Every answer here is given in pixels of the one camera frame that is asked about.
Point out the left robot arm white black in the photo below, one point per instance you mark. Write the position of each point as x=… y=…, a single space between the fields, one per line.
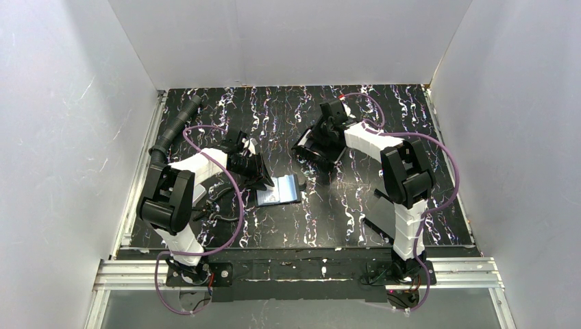
x=167 y=199

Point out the black plastic tray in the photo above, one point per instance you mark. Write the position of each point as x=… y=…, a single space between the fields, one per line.
x=317 y=150

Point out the black pliers tool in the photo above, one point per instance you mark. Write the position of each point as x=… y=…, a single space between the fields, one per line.
x=210 y=209

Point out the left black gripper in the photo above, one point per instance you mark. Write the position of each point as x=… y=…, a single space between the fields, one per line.
x=256 y=167

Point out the aluminium frame rail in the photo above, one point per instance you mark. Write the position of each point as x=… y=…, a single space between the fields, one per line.
x=296 y=276

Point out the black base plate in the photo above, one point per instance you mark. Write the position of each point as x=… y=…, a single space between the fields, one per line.
x=382 y=273
x=203 y=275

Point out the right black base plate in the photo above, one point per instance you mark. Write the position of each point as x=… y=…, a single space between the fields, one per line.
x=382 y=273

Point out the grey flat card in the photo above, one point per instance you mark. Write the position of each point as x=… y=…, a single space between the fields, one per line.
x=199 y=192

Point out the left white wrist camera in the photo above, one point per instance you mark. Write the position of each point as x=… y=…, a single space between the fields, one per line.
x=249 y=146

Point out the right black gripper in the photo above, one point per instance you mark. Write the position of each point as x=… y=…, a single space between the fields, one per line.
x=315 y=148

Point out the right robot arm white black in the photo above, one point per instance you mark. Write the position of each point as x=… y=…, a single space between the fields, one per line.
x=406 y=172

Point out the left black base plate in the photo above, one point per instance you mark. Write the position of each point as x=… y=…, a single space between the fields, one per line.
x=203 y=275

